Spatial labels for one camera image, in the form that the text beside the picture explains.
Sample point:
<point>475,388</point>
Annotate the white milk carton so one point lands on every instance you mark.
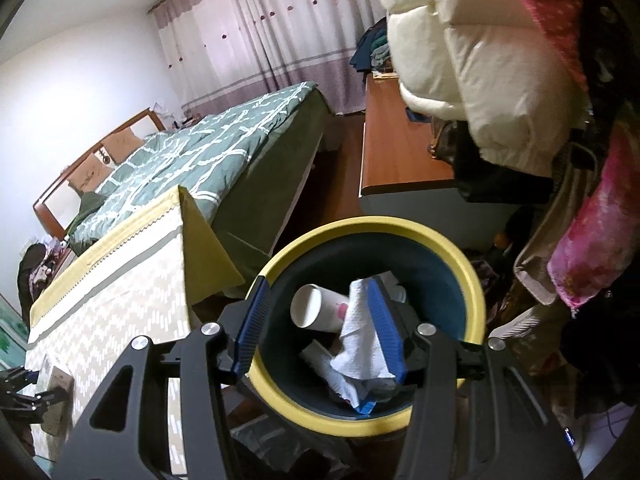
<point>312,307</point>

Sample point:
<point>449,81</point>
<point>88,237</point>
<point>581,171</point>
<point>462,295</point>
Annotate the dark wooden nightstand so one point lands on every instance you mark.
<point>187,120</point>

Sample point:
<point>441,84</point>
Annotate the wooden bed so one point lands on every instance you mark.
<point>280,185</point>

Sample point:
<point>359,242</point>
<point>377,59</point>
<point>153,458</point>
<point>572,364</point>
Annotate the dark brown handbag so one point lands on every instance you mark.
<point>480,175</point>

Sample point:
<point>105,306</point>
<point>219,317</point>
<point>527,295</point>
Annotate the dark green cloth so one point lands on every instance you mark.
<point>92,206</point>

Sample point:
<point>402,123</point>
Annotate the tan pillow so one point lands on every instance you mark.
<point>90,177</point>
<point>120,145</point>

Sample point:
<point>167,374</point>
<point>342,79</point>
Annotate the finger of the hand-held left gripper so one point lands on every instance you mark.
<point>17,377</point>
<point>40,400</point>

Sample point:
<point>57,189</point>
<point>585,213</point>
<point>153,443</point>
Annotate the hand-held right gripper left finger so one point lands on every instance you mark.
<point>252,325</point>

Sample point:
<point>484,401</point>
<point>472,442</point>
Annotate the green checked quilt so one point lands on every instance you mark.
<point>200,150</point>

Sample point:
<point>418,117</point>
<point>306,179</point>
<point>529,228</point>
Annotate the white paper towel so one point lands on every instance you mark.
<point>357,340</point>

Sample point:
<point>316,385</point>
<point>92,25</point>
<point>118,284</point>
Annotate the dark blue yellow-rimmed bin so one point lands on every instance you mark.
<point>440,270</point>

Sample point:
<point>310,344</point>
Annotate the black coat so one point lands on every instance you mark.
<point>600,360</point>

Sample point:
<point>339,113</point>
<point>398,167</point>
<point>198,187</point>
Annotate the dark jacket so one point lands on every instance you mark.
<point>30,270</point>

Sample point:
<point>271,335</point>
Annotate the wooden desk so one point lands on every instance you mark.
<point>400,150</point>

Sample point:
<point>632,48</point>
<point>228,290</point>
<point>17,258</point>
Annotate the glass wardrobe sliding door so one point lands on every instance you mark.
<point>10,330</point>

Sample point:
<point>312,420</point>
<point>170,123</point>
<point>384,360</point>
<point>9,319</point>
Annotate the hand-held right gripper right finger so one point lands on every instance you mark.
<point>385,330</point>

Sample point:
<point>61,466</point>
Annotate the pile of dark clothes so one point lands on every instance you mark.
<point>372,50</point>

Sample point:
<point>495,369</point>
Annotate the small brown white box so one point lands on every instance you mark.
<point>56,375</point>

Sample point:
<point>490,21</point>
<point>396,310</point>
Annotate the red puffer jacket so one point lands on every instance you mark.
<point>545,5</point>

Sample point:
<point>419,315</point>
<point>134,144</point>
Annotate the beige cloth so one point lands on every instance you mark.
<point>540,280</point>

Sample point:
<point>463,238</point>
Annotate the cream puffer jacket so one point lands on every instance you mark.
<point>490,70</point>

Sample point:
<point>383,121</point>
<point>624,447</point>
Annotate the patterned green beige tablecloth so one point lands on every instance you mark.
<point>125,310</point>

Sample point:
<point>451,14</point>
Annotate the pink floral cloth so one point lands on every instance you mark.
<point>595,240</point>

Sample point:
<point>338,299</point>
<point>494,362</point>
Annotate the pink white curtain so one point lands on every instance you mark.
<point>260,35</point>

